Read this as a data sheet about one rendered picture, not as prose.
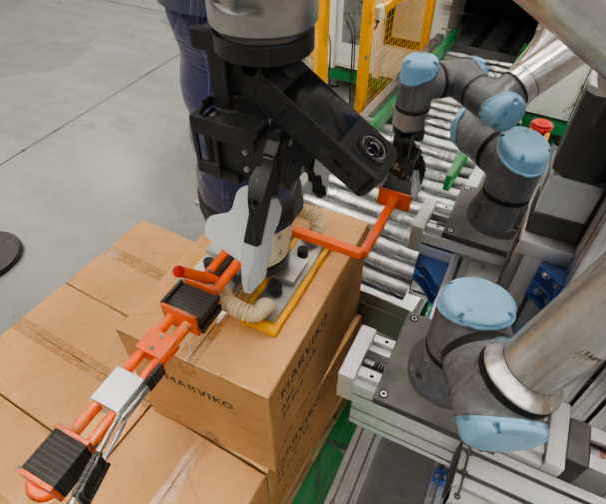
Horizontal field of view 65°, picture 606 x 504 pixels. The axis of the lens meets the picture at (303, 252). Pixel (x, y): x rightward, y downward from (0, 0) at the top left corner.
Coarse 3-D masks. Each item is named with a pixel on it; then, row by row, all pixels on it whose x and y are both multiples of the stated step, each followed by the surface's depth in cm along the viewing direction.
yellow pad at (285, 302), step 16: (304, 256) 120; (320, 256) 123; (304, 272) 118; (272, 288) 111; (288, 288) 114; (304, 288) 116; (288, 304) 112; (240, 320) 109; (272, 320) 108; (272, 336) 107
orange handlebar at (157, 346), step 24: (384, 216) 115; (312, 240) 111; (336, 240) 109; (216, 264) 104; (240, 264) 105; (216, 288) 99; (144, 336) 90; (168, 336) 90; (168, 360) 90; (96, 408) 81; (96, 432) 78
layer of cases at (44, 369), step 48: (144, 240) 187; (96, 288) 170; (144, 288) 170; (0, 336) 156; (48, 336) 156; (96, 336) 156; (0, 384) 143; (48, 384) 143; (96, 384) 143; (336, 384) 165; (0, 432) 133; (48, 432) 133; (144, 432) 133; (192, 432) 133; (0, 480) 124; (144, 480) 124; (192, 480) 124; (240, 480) 124; (288, 480) 152
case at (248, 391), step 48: (240, 288) 118; (336, 288) 123; (192, 336) 108; (240, 336) 108; (288, 336) 108; (336, 336) 143; (192, 384) 110; (240, 384) 99; (288, 384) 108; (240, 432) 117; (288, 432) 124
